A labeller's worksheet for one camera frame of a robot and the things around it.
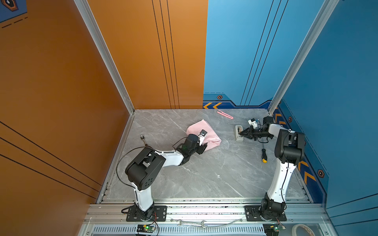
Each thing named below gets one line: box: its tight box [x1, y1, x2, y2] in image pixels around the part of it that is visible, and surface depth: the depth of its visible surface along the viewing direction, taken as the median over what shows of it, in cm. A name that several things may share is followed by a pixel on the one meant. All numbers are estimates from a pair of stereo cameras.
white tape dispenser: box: [234, 124, 245, 143], surface depth 104 cm
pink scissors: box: [216, 109, 234, 120], surface depth 119 cm
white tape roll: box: [291, 223, 316, 236], surface depth 69 cm
